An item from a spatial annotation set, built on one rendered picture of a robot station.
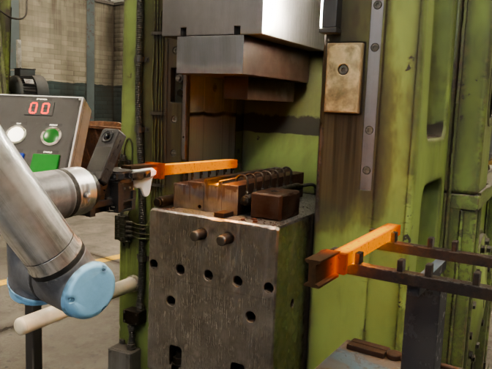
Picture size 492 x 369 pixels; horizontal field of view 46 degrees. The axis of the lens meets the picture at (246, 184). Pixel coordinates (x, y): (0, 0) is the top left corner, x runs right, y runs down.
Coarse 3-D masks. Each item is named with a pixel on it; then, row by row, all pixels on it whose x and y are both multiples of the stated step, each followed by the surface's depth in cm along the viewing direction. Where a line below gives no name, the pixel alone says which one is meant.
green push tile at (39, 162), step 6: (36, 156) 157; (42, 156) 157; (48, 156) 157; (54, 156) 157; (60, 156) 158; (36, 162) 157; (42, 162) 157; (48, 162) 157; (54, 162) 157; (30, 168) 156; (36, 168) 156; (42, 168) 156; (48, 168) 156; (54, 168) 156
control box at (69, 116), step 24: (0, 96) 166; (24, 96) 166; (48, 96) 166; (0, 120) 163; (24, 120) 163; (48, 120) 162; (72, 120) 162; (24, 144) 160; (48, 144) 159; (72, 144) 159
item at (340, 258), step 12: (384, 228) 121; (396, 228) 123; (360, 240) 109; (372, 240) 109; (384, 240) 116; (324, 252) 95; (336, 252) 95; (348, 252) 100; (312, 264) 89; (324, 264) 92; (336, 264) 96; (348, 264) 100; (312, 276) 90; (324, 276) 93; (336, 276) 95
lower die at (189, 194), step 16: (256, 176) 165; (272, 176) 168; (288, 176) 173; (176, 192) 156; (192, 192) 153; (208, 192) 151; (224, 192) 149; (240, 192) 148; (192, 208) 154; (208, 208) 151; (224, 208) 149; (240, 208) 148
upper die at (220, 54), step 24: (192, 48) 149; (216, 48) 145; (240, 48) 142; (264, 48) 151; (288, 48) 164; (192, 72) 150; (216, 72) 146; (240, 72) 143; (264, 72) 153; (288, 72) 166
